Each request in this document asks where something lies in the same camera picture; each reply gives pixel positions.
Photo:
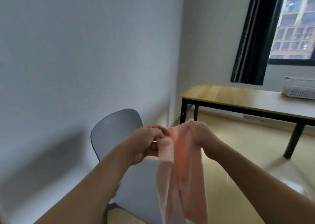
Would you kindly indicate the person's right hand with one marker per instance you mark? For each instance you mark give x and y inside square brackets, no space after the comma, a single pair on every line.
[205,137]

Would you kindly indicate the person's left hand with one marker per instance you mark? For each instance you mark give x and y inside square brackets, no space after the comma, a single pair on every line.
[142,143]

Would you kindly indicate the pink towel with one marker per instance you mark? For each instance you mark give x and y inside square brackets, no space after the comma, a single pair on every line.
[187,177]

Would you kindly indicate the white plastic basket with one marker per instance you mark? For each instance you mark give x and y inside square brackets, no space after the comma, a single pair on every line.
[300,88]

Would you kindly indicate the person's right forearm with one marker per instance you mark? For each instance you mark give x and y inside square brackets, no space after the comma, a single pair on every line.
[270,182]

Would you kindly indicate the person's left forearm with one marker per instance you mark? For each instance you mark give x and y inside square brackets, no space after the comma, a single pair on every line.
[86,189]

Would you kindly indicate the grey plastic chair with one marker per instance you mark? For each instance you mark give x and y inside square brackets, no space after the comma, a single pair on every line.
[113,125]

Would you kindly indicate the wooden table with black legs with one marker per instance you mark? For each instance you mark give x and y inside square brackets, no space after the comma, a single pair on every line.
[246,95]

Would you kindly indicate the wide dark curtain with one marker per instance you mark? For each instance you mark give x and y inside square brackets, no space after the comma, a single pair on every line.
[257,34]

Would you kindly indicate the black framed window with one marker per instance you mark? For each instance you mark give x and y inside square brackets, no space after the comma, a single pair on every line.
[292,61]

